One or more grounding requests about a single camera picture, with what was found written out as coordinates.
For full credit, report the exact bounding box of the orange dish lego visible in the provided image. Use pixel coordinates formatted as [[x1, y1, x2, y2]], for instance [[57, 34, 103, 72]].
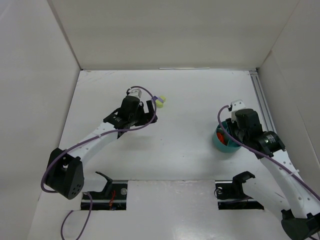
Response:
[[216, 132, 226, 145]]

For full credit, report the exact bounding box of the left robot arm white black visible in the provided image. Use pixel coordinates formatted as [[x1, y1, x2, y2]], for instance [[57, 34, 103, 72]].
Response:
[[40, 95, 158, 200]]

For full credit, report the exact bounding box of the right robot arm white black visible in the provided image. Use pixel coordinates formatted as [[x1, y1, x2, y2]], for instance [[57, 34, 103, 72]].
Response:
[[224, 103, 320, 240]]

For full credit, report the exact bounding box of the teal round divided container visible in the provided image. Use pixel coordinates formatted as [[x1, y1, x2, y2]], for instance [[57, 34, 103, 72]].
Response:
[[212, 125, 241, 154]]

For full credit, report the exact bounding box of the light green small lego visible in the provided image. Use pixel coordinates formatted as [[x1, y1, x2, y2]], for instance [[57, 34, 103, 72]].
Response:
[[159, 96, 166, 103]]

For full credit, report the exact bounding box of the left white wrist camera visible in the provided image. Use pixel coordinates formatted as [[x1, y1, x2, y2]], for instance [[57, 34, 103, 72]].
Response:
[[126, 88, 142, 99]]

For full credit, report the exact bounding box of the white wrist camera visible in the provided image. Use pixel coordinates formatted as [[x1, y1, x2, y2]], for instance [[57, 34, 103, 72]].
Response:
[[126, 88, 142, 99], [228, 99, 246, 122]]

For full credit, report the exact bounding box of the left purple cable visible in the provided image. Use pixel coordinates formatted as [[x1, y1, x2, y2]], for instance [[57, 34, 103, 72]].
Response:
[[40, 86, 159, 240]]

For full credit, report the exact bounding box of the purple cable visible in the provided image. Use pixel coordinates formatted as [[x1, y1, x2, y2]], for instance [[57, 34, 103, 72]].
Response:
[[217, 104, 320, 201], [40, 86, 159, 240]]

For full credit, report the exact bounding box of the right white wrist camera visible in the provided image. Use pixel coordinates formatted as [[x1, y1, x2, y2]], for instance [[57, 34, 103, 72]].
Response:
[[228, 99, 246, 122]]

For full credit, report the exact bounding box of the aluminium rail right side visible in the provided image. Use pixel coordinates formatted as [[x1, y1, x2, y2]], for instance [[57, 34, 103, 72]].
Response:
[[249, 69, 277, 133]]

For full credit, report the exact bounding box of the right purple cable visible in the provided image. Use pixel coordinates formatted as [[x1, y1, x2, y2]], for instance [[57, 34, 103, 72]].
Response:
[[217, 104, 320, 201]]

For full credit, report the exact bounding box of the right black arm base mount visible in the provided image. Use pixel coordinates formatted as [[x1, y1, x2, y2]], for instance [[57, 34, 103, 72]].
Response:
[[214, 171, 265, 210]]

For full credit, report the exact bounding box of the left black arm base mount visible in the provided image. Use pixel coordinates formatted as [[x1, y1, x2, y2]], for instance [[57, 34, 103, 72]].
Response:
[[80, 171, 128, 211]]

